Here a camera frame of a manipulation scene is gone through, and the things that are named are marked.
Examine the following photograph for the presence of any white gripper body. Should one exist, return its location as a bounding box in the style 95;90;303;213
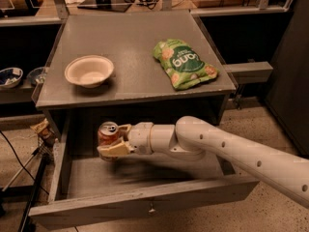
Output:
128;122;154;155

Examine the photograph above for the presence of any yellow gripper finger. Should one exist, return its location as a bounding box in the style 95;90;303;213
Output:
97;137;132;158
118;124;132;141

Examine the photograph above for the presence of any red coke can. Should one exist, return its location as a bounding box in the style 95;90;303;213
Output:
97;121;119;161

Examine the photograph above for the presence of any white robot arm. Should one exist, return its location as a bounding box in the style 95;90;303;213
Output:
97;116;309;207

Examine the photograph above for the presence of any open grey top drawer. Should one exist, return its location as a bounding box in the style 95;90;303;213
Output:
29;113;261;231

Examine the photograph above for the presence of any metal drawer knob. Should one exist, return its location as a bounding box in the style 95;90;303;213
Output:
148;202;156;215

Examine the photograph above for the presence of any grey cabinet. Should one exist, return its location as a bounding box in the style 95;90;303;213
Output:
36;11;235;137

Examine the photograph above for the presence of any white paper bowl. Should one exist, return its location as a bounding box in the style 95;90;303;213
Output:
65;55;114;88

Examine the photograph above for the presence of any black metal stand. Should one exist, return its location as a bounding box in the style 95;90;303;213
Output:
0;146;53;232

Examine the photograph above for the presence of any brown snack bag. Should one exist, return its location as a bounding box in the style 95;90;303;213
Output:
31;119;56;146

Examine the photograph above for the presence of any green chip bag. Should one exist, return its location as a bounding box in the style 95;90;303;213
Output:
153;39;219;91

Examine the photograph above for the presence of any grey bowl on shelf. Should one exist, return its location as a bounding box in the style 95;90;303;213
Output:
27;67;49;85

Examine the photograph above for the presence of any white bowl with blue items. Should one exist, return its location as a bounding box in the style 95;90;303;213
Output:
0;67;23;89

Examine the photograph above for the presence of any black monitor stand base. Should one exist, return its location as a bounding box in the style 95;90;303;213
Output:
77;0;130;13

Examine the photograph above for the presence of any black cable on floor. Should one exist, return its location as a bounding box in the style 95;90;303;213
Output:
0;130;50;195

